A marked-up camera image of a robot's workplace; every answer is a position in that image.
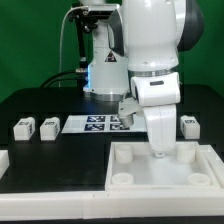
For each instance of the white square tabletop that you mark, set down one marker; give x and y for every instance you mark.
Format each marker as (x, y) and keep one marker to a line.
(133, 166)

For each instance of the white obstacle wall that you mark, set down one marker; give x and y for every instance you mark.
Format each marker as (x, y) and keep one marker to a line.
(111, 204)
(4, 162)
(216, 164)

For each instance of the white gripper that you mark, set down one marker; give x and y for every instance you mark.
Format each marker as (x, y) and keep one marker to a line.
(157, 97)

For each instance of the white obstacle right wall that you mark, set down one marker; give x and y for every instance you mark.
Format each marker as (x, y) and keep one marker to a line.
(216, 164)

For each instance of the sheet with four tags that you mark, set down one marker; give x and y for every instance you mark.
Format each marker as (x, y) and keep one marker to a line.
(100, 124)

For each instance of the black camera on mount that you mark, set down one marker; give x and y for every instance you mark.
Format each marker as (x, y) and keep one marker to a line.
(88, 17)

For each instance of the wrist camera silver mount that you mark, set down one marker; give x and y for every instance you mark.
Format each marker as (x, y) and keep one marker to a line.
(126, 109)

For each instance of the white obstacle front wall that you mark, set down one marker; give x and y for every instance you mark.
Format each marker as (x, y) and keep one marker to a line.
(111, 204)

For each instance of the white obstacle left wall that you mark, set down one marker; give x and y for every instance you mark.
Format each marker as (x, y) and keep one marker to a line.
(4, 162)

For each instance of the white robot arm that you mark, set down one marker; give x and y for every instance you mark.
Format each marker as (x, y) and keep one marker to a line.
(135, 55)

